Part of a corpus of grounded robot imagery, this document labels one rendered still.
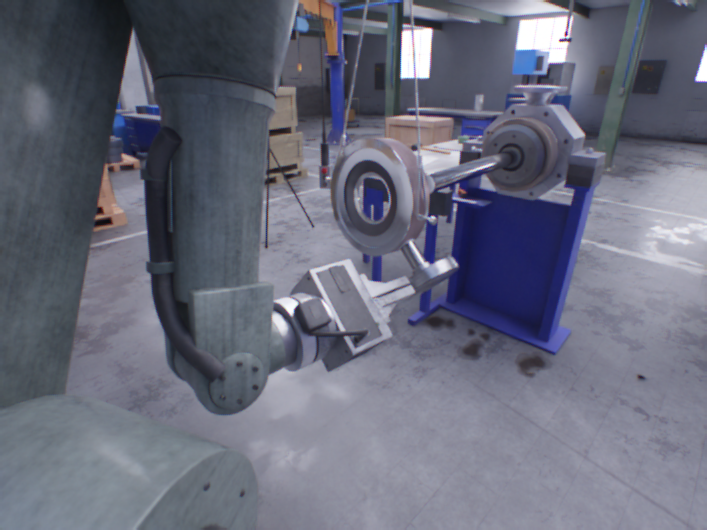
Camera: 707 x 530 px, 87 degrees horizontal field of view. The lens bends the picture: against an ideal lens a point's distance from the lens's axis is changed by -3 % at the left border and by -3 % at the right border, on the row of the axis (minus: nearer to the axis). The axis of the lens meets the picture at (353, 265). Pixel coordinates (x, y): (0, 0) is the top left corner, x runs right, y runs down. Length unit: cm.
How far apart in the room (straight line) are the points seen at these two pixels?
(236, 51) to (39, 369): 52
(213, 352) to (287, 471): 116
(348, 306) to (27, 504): 66
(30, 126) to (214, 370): 42
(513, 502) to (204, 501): 148
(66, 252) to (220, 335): 25
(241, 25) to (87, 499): 54
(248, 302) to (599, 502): 160
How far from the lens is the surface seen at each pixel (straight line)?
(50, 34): 68
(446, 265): 113
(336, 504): 171
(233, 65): 65
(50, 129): 66
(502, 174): 221
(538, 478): 191
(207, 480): 45
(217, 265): 68
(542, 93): 230
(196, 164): 66
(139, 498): 39
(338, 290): 90
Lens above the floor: 145
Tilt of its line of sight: 26 degrees down
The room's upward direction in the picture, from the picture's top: straight up
